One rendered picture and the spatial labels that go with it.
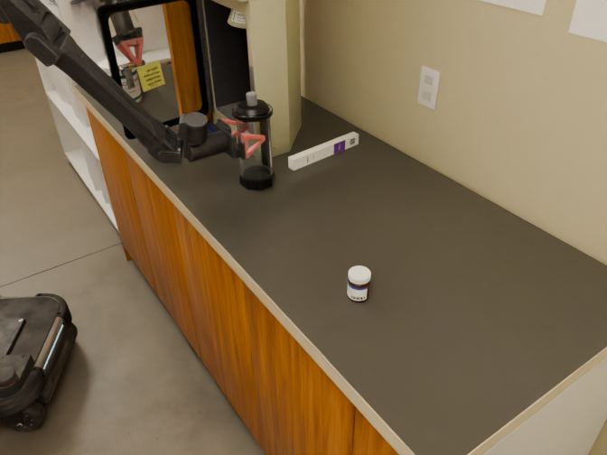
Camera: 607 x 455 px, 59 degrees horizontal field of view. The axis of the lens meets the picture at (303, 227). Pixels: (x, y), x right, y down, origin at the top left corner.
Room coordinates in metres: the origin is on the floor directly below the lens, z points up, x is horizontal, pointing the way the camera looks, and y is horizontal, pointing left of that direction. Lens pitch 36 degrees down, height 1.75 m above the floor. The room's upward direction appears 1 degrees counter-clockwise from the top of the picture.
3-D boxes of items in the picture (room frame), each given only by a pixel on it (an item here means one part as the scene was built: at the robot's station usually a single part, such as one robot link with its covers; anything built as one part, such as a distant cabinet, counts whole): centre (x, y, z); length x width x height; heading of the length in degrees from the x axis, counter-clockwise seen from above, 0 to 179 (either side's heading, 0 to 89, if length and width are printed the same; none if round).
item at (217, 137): (1.29, 0.22, 1.10); 0.10 x 0.07 x 0.07; 34
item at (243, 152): (1.30, 0.15, 1.10); 0.09 x 0.07 x 0.07; 124
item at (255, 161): (1.35, 0.13, 1.06); 0.11 x 0.11 x 0.21
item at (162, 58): (1.62, 0.43, 1.19); 0.30 x 0.01 x 0.40; 130
